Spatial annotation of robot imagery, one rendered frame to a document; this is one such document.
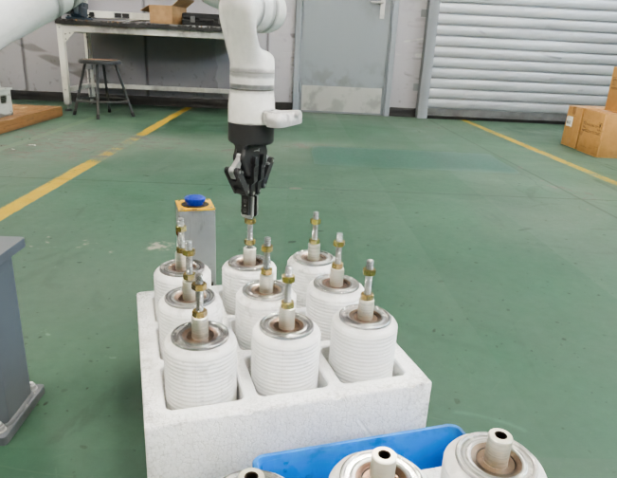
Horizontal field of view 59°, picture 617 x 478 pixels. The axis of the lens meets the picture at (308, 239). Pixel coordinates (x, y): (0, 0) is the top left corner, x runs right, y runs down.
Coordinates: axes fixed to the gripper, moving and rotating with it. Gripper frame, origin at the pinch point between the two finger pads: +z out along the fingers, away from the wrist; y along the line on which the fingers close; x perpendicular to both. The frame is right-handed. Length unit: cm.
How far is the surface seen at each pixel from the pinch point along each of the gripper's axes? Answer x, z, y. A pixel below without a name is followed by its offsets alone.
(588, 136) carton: 72, 24, -360
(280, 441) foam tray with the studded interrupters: 19.3, 23.0, 25.0
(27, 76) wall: -439, 17, -324
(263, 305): 10.0, 10.9, 12.8
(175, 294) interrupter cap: -2.9, 10.4, 17.0
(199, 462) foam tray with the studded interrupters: 11.5, 24.1, 32.0
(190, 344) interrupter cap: 7.8, 10.2, 28.1
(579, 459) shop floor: 59, 35, -7
